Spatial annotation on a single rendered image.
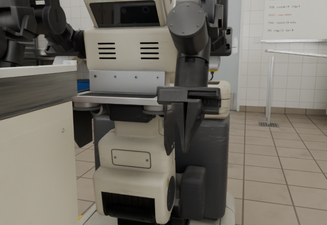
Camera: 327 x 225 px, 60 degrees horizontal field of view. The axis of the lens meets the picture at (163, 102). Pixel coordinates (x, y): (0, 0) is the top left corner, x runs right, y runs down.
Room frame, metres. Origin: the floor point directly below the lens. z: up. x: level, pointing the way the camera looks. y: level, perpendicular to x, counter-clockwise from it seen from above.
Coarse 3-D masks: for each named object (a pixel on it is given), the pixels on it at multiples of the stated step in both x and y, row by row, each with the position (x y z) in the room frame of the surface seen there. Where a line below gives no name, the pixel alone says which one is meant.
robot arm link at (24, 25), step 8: (24, 16) 0.67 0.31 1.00; (32, 16) 0.67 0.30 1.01; (24, 24) 0.66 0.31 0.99; (32, 24) 0.67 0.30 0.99; (0, 32) 0.62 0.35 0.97; (8, 32) 0.63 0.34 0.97; (16, 32) 0.65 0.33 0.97; (24, 32) 0.66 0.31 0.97; (32, 32) 0.67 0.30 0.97; (0, 40) 0.61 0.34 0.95; (16, 40) 0.68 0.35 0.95; (24, 40) 0.68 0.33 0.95; (32, 40) 0.68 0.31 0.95; (0, 48) 0.60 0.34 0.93; (0, 56) 0.61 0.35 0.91
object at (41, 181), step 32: (0, 128) 0.35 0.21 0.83; (32, 128) 0.40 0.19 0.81; (64, 128) 0.48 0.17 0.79; (0, 160) 0.34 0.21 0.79; (32, 160) 0.40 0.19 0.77; (64, 160) 0.47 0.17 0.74; (0, 192) 0.34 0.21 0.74; (32, 192) 0.39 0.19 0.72; (64, 192) 0.46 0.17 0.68; (0, 224) 0.33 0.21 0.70; (32, 224) 0.38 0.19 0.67; (64, 224) 0.46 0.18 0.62
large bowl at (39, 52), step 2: (34, 50) 4.98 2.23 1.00; (36, 50) 4.95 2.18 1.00; (38, 50) 4.95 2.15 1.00; (40, 50) 4.95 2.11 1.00; (42, 50) 4.96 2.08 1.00; (44, 50) 4.97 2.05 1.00; (34, 52) 5.01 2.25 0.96; (36, 52) 4.97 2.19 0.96; (38, 52) 4.96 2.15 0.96; (40, 52) 4.96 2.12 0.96; (42, 52) 4.97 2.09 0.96; (44, 52) 4.98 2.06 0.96; (36, 54) 5.01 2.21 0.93; (38, 54) 4.99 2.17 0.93; (40, 54) 4.98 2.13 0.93; (42, 54) 4.99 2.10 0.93; (44, 54) 5.00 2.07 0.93; (46, 54) 5.01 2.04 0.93; (38, 56) 5.08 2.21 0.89; (40, 56) 5.04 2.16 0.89; (42, 56) 5.04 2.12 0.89; (44, 56) 5.05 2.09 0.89; (46, 56) 5.07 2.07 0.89; (48, 56) 5.10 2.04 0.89
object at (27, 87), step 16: (64, 64) 0.55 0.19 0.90; (0, 80) 0.37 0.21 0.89; (16, 80) 0.39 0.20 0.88; (32, 80) 0.42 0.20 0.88; (48, 80) 0.46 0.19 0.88; (64, 80) 0.50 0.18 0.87; (0, 96) 0.36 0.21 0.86; (16, 96) 0.39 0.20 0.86; (32, 96) 0.42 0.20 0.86; (48, 96) 0.46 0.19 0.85; (64, 96) 0.50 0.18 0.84; (0, 112) 0.36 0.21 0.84
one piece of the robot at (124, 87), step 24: (96, 72) 0.79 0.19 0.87; (120, 72) 0.77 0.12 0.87; (144, 72) 0.75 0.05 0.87; (96, 96) 0.70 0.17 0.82; (120, 96) 0.71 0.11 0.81; (144, 96) 0.71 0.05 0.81; (120, 120) 0.79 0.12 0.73; (144, 120) 0.77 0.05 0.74; (168, 120) 0.69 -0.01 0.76; (168, 144) 0.69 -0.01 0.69
